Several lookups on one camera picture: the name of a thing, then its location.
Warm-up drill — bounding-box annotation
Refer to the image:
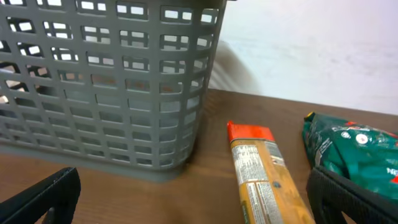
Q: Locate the green Nescafe coffee bag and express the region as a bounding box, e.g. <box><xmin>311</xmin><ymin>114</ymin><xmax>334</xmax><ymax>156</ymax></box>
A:
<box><xmin>302</xmin><ymin>112</ymin><xmax>397</xmax><ymax>204</ymax></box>

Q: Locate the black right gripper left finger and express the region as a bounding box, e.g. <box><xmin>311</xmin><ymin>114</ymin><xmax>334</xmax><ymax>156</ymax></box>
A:
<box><xmin>1</xmin><ymin>167</ymin><xmax>81</xmax><ymax>223</ymax></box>

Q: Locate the grey plastic lattice basket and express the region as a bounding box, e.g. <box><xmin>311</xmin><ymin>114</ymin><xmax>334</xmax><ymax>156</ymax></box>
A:
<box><xmin>1</xmin><ymin>0</ymin><xmax>226</xmax><ymax>182</ymax></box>

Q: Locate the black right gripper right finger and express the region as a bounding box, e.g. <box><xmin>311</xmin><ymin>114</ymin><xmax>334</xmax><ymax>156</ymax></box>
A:
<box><xmin>306</xmin><ymin>166</ymin><xmax>397</xmax><ymax>224</ymax></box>

